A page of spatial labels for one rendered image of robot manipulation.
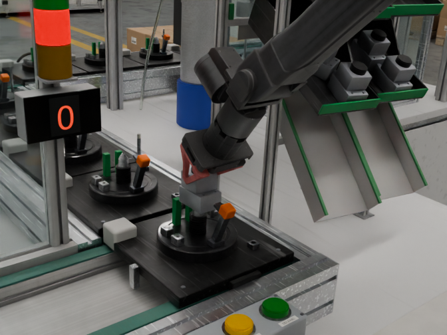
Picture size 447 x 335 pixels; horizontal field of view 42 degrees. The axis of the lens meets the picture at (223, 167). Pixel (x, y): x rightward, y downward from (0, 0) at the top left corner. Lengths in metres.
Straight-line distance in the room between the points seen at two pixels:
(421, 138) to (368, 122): 1.14
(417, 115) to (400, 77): 1.18
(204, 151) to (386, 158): 0.50
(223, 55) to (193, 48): 1.01
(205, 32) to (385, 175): 0.84
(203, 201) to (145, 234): 0.15
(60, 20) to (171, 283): 0.42
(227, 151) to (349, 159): 0.37
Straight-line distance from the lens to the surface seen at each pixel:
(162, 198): 1.19
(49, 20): 0.89
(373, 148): 1.27
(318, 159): 1.15
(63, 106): 0.92
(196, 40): 1.86
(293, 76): 0.75
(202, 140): 0.90
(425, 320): 1.12
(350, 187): 1.17
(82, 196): 1.21
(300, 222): 1.37
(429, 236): 1.40
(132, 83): 2.25
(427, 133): 2.45
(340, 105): 1.04
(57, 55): 0.90
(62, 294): 1.01
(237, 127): 0.84
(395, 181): 1.26
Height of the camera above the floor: 1.48
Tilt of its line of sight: 22 degrees down
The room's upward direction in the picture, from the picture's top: 3 degrees clockwise
